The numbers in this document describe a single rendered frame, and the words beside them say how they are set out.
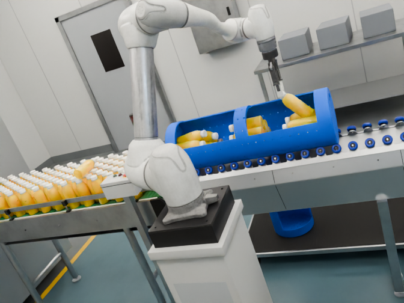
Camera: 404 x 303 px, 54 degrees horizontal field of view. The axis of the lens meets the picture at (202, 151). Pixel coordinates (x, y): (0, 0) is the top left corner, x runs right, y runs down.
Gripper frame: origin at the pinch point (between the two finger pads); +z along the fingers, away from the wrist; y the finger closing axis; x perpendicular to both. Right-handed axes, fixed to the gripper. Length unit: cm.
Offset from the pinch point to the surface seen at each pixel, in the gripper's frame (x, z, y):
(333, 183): -15, 50, -13
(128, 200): 89, 31, -32
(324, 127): -18.2, 18.4, -14.5
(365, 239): -21, 114, 23
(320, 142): -14.3, 26.8, -12.3
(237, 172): 31.3, 35.4, -12.0
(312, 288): 13, 128, -2
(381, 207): -35, 69, -10
